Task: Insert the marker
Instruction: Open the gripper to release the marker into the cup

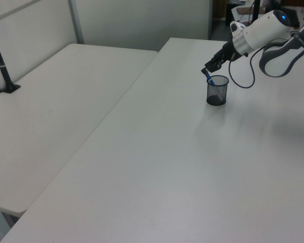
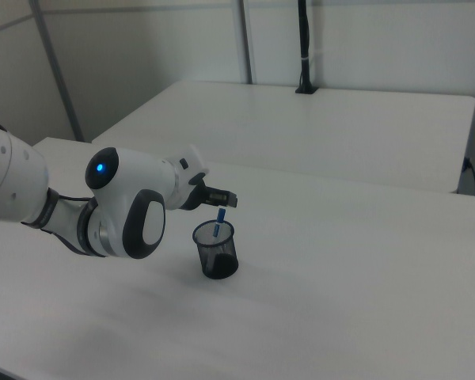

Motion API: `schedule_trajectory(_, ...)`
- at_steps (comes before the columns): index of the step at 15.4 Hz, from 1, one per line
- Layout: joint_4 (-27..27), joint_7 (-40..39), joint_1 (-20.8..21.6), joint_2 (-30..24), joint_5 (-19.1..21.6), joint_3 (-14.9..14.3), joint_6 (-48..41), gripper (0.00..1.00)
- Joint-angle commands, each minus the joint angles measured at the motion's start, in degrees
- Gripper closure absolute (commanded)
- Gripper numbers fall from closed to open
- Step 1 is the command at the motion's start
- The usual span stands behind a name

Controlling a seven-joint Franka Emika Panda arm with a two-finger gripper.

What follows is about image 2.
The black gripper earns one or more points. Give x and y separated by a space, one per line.
197 194

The black camera pole with base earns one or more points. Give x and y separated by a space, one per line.
305 59

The white adjacent table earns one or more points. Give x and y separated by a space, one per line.
301 130

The black mesh pen cup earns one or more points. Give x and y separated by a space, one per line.
221 262

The grey metal partition post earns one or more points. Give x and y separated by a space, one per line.
246 39

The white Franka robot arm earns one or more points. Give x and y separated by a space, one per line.
134 174

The blue and white marker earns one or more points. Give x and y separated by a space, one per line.
220 216

